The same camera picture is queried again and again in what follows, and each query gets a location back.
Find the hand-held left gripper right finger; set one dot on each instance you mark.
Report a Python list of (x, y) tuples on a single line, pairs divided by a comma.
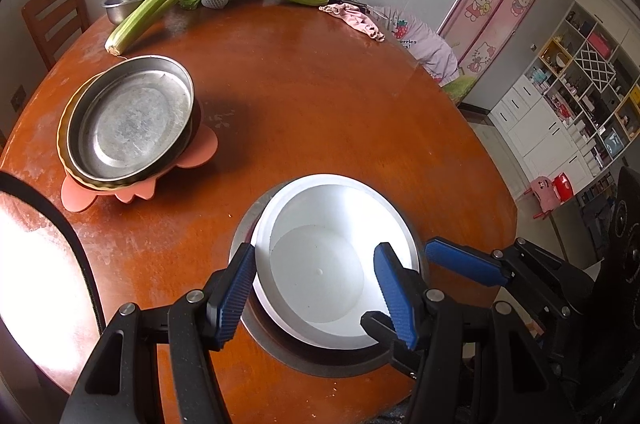
[(397, 299)]

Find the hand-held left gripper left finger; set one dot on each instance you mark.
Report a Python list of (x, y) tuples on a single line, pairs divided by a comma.
[(235, 299)]

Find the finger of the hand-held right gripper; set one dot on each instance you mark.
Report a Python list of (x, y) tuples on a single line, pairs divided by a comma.
[(380, 326), (465, 261)]

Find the red and white paper bowl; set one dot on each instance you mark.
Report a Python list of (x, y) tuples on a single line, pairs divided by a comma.
[(320, 264)]

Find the steel bowl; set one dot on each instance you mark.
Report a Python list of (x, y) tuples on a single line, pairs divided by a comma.
[(300, 356)]

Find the orange animal-shaped plate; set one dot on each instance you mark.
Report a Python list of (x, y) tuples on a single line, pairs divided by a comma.
[(200, 149)]

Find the round steel plate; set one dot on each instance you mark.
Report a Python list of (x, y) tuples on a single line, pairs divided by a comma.
[(125, 119)]

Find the yellow shell-shaped plate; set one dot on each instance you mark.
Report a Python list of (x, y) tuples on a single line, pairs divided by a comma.
[(65, 139)]

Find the red box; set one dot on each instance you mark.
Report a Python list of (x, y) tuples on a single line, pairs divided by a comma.
[(562, 189)]

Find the small pink chair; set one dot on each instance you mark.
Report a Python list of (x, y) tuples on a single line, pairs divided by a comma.
[(545, 191)]

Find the white shelf cabinet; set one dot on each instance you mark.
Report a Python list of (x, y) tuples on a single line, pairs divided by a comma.
[(575, 104)]

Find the light purple garment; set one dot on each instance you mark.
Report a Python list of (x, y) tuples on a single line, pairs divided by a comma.
[(425, 44)]

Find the pink cartoon-printed wardrobe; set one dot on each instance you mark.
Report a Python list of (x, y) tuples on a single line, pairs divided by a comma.
[(500, 4)]

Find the pink cloth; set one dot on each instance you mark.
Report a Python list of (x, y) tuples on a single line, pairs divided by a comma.
[(350, 16)]

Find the thick celery bunch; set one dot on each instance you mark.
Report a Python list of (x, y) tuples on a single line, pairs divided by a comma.
[(150, 9)]

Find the green leafy vegetable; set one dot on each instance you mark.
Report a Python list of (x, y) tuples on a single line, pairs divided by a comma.
[(191, 0)]

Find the brown wooden chair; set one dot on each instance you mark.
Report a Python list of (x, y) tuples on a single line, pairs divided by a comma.
[(50, 14)]

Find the wall socket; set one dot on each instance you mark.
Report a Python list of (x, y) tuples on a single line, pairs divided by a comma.
[(19, 98)]

